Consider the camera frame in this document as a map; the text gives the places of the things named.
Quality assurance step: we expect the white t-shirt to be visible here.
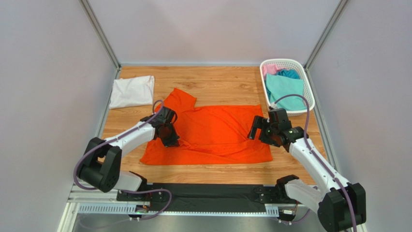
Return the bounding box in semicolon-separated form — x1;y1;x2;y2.
109;75;155;109

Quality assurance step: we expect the orange t-shirt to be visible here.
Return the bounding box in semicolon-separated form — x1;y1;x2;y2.
140;88;273;165

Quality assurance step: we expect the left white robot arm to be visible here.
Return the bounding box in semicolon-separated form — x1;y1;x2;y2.
74;106;179;193

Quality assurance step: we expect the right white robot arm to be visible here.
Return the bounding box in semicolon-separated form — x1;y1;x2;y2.
248;108;367;232

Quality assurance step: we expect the teal t-shirt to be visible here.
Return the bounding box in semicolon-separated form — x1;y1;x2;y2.
265;74;306;111

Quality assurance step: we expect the white plastic laundry basket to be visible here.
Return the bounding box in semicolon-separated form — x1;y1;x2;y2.
260;58;315;116

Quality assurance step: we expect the pink t-shirt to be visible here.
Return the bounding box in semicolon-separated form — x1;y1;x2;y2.
262;64;282;78

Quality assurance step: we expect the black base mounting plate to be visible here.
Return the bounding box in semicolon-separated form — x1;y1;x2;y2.
116;183;286;213

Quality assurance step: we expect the blue t-shirt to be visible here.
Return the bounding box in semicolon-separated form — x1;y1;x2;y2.
276;69;300;79

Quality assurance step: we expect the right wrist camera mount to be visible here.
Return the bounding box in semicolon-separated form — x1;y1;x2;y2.
269;102;278;110

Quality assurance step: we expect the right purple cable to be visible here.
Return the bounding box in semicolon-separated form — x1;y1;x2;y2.
270;94;358;232

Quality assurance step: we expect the aluminium frame rail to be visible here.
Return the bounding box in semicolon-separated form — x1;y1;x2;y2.
69;183;302;224

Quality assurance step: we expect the left aluminium corner post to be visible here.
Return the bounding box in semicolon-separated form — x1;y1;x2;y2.
79;0;121;71

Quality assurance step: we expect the aluminium corner post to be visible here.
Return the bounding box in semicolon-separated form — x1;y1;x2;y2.
305;0;350;71
79;0;121;71

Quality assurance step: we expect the right aluminium corner post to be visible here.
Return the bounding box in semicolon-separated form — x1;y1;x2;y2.
305;0;350;71

